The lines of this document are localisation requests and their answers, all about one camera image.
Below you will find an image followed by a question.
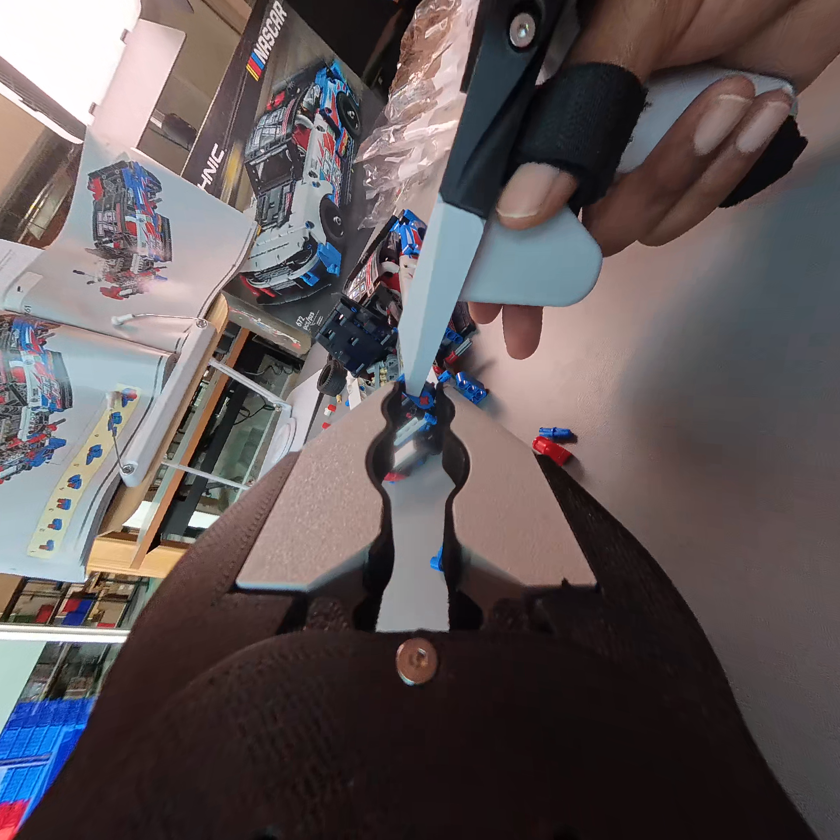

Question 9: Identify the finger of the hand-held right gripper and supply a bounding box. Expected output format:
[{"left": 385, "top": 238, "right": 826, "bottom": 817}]
[{"left": 398, "top": 199, "right": 488, "bottom": 396}]

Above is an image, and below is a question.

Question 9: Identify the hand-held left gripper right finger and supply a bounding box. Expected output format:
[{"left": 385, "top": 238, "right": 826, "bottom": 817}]
[{"left": 441, "top": 386, "right": 598, "bottom": 610}]

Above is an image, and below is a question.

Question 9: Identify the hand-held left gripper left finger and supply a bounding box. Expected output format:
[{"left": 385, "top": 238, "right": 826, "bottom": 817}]
[{"left": 234, "top": 386, "right": 399, "bottom": 618}]

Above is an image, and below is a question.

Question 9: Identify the grey desk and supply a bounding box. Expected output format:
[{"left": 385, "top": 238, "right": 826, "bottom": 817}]
[{"left": 282, "top": 0, "right": 840, "bottom": 840}]

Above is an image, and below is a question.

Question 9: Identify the person's right hand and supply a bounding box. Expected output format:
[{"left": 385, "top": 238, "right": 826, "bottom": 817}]
[{"left": 495, "top": 0, "right": 840, "bottom": 362}]

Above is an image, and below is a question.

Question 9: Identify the partly built toy brick car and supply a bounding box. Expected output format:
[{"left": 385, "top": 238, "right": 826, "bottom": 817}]
[{"left": 315, "top": 210, "right": 488, "bottom": 483}]

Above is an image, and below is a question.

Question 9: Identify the clear plastic bag pile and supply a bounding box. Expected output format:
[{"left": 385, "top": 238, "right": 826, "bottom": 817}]
[{"left": 357, "top": 0, "right": 476, "bottom": 231}]

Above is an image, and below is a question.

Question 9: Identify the white paper sheet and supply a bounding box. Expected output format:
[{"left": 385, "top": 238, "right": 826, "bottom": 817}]
[{"left": 287, "top": 375, "right": 358, "bottom": 434}]

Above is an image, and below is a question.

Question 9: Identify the toy car packaging box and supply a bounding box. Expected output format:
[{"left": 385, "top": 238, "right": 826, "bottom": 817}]
[{"left": 180, "top": 0, "right": 389, "bottom": 358}]

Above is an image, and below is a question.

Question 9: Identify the white book stand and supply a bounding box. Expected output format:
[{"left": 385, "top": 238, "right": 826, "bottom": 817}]
[{"left": 112, "top": 314, "right": 299, "bottom": 490}]

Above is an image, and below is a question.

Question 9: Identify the wooden side table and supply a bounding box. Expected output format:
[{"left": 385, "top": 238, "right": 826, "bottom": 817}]
[{"left": 85, "top": 295, "right": 253, "bottom": 581}]

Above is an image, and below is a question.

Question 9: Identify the toy car instruction booklet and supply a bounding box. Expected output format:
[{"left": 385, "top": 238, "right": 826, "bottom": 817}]
[{"left": 0, "top": 125, "right": 260, "bottom": 585}]

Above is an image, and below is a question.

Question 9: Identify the shelf of blue storage bins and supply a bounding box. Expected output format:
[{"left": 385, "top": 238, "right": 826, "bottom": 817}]
[{"left": 0, "top": 571, "right": 148, "bottom": 840}]

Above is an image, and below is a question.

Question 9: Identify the ceiling light panel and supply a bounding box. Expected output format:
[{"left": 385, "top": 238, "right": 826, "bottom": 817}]
[{"left": 0, "top": 56, "right": 88, "bottom": 143}]

